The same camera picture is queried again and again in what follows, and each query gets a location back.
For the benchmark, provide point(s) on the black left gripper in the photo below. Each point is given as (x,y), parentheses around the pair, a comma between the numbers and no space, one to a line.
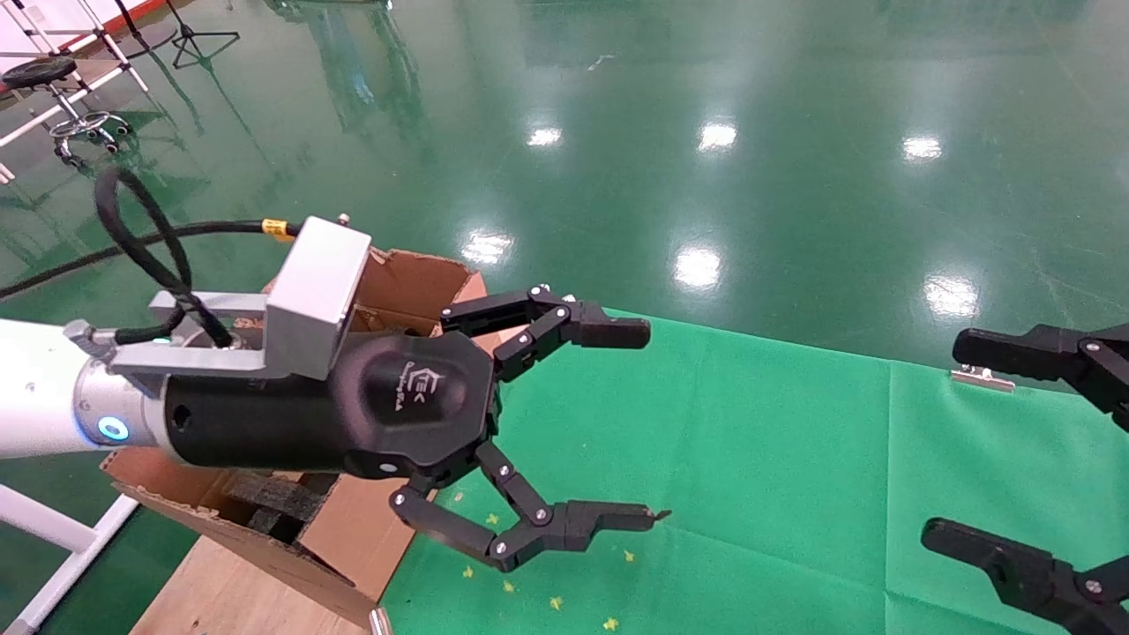
(406,414)

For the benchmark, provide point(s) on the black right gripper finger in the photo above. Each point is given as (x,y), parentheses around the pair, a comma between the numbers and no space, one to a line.
(1058,353)
(1023,571)

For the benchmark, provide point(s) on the large open cardboard carton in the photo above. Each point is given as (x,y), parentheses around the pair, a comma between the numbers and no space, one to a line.
(348,538)

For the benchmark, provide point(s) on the green table cloth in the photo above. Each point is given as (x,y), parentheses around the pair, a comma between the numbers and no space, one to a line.
(750,476)

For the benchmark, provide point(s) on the black foam block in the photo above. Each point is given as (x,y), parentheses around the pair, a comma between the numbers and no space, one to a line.
(282,498)

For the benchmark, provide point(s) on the black tripod stand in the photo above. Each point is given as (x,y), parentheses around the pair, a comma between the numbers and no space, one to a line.
(190,37)

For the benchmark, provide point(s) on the black round stool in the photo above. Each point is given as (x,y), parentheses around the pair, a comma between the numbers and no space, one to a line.
(40,72)

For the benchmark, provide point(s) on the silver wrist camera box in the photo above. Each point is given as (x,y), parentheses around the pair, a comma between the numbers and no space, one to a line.
(310,291)

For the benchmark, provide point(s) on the white table leg frame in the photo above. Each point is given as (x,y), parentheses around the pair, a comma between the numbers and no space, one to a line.
(53,538)

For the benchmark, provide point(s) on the white metal frame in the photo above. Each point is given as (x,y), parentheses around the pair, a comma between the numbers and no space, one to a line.
(106,44)

